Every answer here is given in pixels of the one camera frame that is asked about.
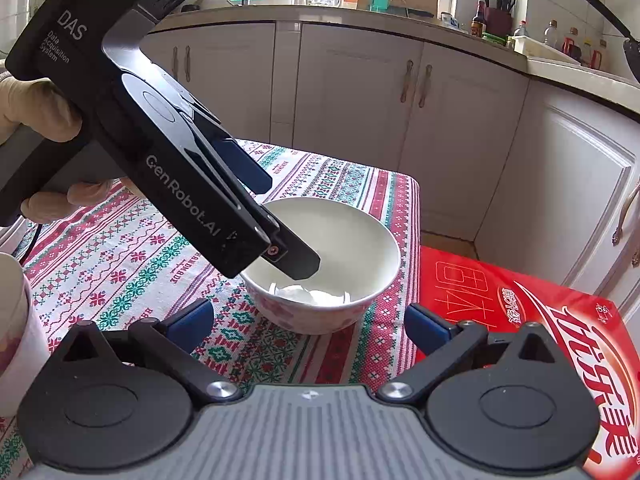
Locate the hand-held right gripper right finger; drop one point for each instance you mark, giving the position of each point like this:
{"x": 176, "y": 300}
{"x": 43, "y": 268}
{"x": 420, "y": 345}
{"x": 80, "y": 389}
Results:
{"x": 425, "y": 330}

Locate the black wok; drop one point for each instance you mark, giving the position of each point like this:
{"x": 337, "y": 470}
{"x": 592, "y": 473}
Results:
{"x": 631, "y": 52}

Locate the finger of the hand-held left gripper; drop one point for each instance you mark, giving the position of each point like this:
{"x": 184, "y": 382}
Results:
{"x": 297, "y": 262}
{"x": 246, "y": 170}

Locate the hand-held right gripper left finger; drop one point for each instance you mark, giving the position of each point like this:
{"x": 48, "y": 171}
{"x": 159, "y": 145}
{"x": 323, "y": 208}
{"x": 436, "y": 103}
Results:
{"x": 189, "y": 321}

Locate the dark soy sauce bottle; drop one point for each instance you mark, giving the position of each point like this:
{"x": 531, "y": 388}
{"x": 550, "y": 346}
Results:
{"x": 478, "y": 22}

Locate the white plastic tray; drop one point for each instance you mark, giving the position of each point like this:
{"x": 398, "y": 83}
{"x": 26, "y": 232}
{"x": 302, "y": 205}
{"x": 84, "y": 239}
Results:
{"x": 545, "y": 52}

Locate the white kitchen base cabinets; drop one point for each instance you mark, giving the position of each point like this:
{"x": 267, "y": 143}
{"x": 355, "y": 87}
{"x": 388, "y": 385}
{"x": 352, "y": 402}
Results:
{"x": 350, "y": 100}

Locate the kitchen countertop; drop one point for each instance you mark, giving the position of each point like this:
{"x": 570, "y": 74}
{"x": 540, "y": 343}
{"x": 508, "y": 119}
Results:
{"x": 350, "y": 17}

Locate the person's left hand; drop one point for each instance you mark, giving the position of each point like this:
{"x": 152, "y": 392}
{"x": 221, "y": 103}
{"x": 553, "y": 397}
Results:
{"x": 35, "y": 105}

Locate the white bowl with pink flowers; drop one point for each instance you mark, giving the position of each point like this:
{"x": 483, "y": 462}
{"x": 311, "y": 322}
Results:
{"x": 350, "y": 250}
{"x": 17, "y": 335}

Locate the knife block with knives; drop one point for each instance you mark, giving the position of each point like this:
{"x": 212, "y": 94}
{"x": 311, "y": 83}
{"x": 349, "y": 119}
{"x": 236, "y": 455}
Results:
{"x": 499, "y": 20}

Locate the red printed carton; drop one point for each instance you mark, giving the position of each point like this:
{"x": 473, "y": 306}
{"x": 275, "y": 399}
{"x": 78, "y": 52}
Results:
{"x": 525, "y": 300}

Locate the patterned tablecloth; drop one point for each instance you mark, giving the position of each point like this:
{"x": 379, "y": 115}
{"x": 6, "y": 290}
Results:
{"x": 125, "y": 265}

